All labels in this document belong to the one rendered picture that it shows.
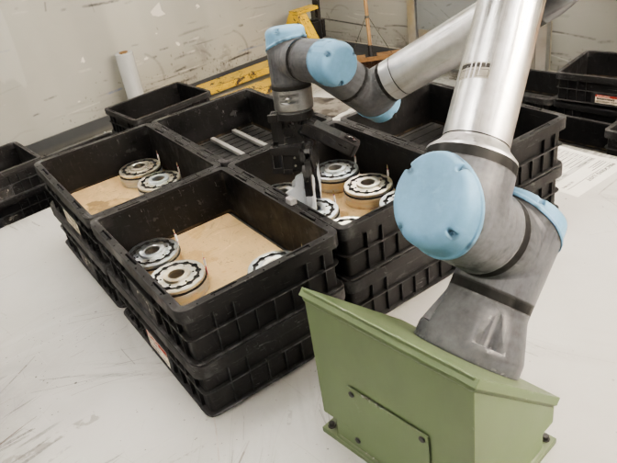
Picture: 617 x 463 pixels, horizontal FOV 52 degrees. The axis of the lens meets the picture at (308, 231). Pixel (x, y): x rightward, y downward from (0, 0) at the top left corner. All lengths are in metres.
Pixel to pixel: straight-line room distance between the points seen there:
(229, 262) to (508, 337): 0.56
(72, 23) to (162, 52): 0.66
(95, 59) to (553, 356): 3.87
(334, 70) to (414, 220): 0.40
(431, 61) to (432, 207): 0.41
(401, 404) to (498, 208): 0.27
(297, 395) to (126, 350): 0.37
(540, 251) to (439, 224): 0.18
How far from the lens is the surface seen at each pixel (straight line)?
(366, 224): 1.07
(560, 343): 1.18
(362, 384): 0.87
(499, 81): 0.83
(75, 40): 4.51
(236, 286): 0.96
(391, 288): 1.19
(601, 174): 1.70
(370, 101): 1.17
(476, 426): 0.77
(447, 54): 1.11
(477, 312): 0.86
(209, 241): 1.29
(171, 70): 4.84
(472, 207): 0.74
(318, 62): 1.08
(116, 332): 1.35
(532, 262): 0.87
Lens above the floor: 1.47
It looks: 31 degrees down
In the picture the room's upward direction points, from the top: 9 degrees counter-clockwise
